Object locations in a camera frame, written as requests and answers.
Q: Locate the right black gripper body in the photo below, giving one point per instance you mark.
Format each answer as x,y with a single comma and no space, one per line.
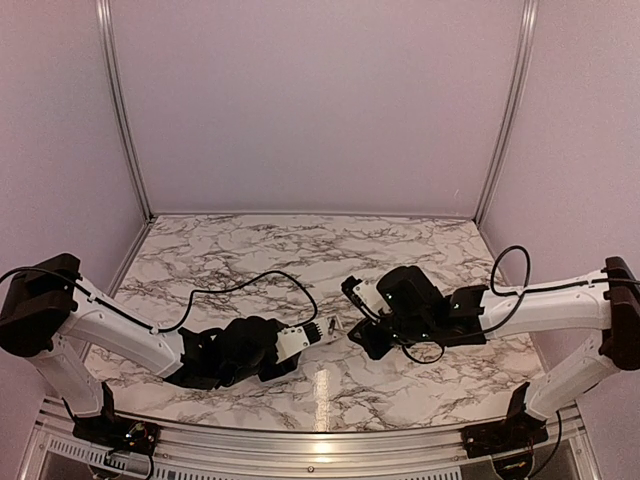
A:
410,329

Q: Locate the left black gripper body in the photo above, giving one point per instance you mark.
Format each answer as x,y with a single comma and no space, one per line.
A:
283,370

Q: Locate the white remote control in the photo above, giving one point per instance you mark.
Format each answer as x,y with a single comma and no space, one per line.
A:
326,338

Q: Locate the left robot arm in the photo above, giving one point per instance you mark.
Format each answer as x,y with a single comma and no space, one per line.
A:
50,303

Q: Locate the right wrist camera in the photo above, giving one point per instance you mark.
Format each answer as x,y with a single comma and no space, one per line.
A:
364,296

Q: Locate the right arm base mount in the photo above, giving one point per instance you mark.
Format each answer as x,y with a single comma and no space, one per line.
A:
502,436

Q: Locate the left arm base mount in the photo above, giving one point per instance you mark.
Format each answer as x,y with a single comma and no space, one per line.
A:
119,434

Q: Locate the front aluminium rail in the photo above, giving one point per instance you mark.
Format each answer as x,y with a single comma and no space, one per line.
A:
186,451

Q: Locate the right aluminium frame post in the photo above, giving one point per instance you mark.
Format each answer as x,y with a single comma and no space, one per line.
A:
515,95

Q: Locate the aluminium frame post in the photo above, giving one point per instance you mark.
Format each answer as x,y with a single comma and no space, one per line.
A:
515,95
108,45

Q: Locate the left aluminium frame post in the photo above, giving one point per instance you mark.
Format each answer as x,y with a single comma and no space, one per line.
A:
108,45

